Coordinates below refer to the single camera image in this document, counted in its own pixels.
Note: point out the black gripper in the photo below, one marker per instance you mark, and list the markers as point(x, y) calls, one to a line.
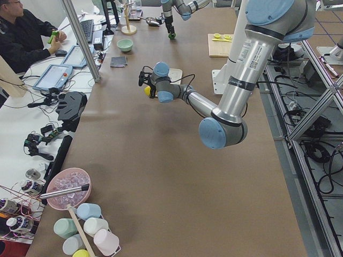
point(153, 91)
point(168, 21)

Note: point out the yellow lemon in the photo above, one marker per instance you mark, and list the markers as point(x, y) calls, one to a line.
point(147, 90)

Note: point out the green lime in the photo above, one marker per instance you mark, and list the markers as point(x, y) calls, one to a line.
point(172, 36)

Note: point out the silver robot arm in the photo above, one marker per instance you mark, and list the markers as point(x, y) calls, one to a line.
point(184, 10)
point(268, 24)

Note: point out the cream rabbit print tray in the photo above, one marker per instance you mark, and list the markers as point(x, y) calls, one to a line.
point(175, 75)

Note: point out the metal scoop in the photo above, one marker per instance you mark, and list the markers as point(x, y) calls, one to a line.
point(150, 21)

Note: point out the folded grey cloth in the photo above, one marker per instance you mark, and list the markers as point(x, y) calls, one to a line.
point(120, 61)

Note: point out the wooden mug tree stand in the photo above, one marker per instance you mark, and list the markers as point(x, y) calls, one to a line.
point(126, 27)

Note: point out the yellow plastic knife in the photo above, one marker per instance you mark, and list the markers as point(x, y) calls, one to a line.
point(221, 40)

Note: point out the mint green bowl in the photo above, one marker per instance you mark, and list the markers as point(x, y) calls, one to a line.
point(125, 45)

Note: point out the wooden cutting board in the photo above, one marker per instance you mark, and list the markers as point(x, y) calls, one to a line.
point(218, 49)

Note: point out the black keyboard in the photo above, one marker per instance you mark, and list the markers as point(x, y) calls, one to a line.
point(87, 28)

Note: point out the blue teach pendant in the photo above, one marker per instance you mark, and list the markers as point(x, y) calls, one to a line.
point(55, 76)
point(75, 58)

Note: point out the pink bowl with ice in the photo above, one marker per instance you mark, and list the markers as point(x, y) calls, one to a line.
point(77, 181)

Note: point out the seated person in black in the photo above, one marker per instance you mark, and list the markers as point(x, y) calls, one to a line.
point(25, 39)

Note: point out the light blue cup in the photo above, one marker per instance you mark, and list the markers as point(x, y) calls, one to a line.
point(88, 210)

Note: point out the white cup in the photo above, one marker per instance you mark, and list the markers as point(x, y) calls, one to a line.
point(92, 225)

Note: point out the pink cup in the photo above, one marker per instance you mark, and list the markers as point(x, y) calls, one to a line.
point(107, 242)

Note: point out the mint green cup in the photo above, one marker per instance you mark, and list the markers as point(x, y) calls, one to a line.
point(65, 228)

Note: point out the pale grey cup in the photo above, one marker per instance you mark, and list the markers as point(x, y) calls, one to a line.
point(72, 244)

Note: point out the yellow cup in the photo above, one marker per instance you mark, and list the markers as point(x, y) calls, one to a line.
point(81, 253)

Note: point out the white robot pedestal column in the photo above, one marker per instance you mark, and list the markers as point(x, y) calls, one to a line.
point(239, 35)

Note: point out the aluminium frame post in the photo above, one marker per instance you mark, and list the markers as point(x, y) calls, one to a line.
point(81, 39)

